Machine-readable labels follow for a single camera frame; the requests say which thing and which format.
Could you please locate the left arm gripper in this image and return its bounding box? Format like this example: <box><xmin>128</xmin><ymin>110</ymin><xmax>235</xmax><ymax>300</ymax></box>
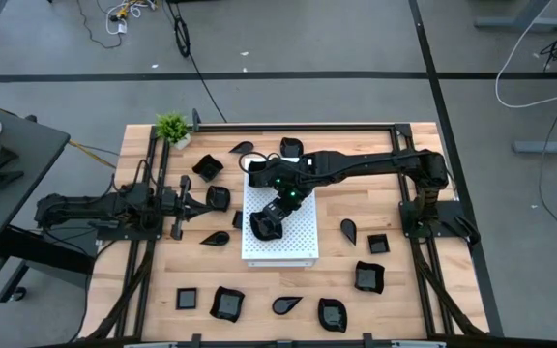
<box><xmin>161</xmin><ymin>175</ymin><xmax>214</xmax><ymax>241</ymax></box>

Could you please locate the black angular bowl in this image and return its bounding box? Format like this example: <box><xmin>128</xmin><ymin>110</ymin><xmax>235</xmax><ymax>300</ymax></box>
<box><xmin>249</xmin><ymin>210</ymin><xmax>284</xmax><ymax>243</ymax></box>

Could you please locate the black wavy square mini plate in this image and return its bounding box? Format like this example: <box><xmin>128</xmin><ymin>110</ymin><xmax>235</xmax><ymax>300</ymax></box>
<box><xmin>191</xmin><ymin>153</ymin><xmax>225</xmax><ymax>184</ymax></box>
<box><xmin>354</xmin><ymin>260</ymin><xmax>386</xmax><ymax>295</ymax></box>
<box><xmin>209</xmin><ymin>285</ymin><xmax>247</xmax><ymax>324</ymax></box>

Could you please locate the black teardrop mini plate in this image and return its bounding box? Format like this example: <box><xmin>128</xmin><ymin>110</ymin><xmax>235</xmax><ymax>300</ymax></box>
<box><xmin>199</xmin><ymin>230</ymin><xmax>231</xmax><ymax>247</ymax></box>
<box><xmin>339</xmin><ymin>217</ymin><xmax>359</xmax><ymax>247</ymax></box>
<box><xmin>271</xmin><ymin>295</ymin><xmax>304</xmax><ymax>316</ymax></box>
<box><xmin>228</xmin><ymin>140</ymin><xmax>255</xmax><ymax>156</ymax></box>

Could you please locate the white perforated metal rack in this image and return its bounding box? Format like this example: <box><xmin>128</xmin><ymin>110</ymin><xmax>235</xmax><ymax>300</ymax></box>
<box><xmin>241</xmin><ymin>156</ymin><xmax>320</xmax><ymax>269</ymax></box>

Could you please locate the black cup top centre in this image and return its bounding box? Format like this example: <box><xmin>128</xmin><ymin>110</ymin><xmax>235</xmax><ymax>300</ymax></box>
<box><xmin>279</xmin><ymin>136</ymin><xmax>305</xmax><ymax>159</ymax></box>

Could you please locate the green plant in white pot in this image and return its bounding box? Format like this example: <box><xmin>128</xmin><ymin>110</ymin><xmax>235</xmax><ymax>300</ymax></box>
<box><xmin>156</xmin><ymin>112</ymin><xmax>192</xmax><ymax>152</ymax></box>

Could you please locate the dark grey side table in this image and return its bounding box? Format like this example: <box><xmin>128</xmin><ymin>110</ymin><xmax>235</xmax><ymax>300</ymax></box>
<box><xmin>0</xmin><ymin>103</ymin><xmax>97</xmax><ymax>315</ymax></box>

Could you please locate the black triangular part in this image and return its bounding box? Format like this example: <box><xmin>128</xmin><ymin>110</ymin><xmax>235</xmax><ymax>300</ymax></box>
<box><xmin>0</xmin><ymin>146</ymin><xmax>19</xmax><ymax>170</ymax></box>
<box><xmin>0</xmin><ymin>169</ymin><xmax>25</xmax><ymax>190</ymax></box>

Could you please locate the grey desk foot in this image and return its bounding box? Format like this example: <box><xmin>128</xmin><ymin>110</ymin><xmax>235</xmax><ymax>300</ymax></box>
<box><xmin>474</xmin><ymin>0</ymin><xmax>557</xmax><ymax>30</ymax></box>
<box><xmin>513</xmin><ymin>129</ymin><xmax>557</xmax><ymax>157</ymax></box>

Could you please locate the black aluminium table frame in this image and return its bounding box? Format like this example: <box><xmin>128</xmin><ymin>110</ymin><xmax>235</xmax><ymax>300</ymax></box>
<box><xmin>78</xmin><ymin>108</ymin><xmax>490</xmax><ymax>348</ymax></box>

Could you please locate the black looped floor cable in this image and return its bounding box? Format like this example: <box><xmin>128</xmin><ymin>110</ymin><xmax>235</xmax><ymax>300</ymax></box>
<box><xmin>164</xmin><ymin>0</ymin><xmax>229</xmax><ymax>125</ymax></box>

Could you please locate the white and yellow cable bundle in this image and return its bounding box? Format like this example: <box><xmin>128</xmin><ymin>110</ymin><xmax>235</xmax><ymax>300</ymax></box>
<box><xmin>105</xmin><ymin>0</ymin><xmax>159</xmax><ymax>36</ymax></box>

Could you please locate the white floor cable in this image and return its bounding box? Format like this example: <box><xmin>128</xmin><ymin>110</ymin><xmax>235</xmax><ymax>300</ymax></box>
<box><xmin>494</xmin><ymin>0</ymin><xmax>557</xmax><ymax>109</ymax></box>

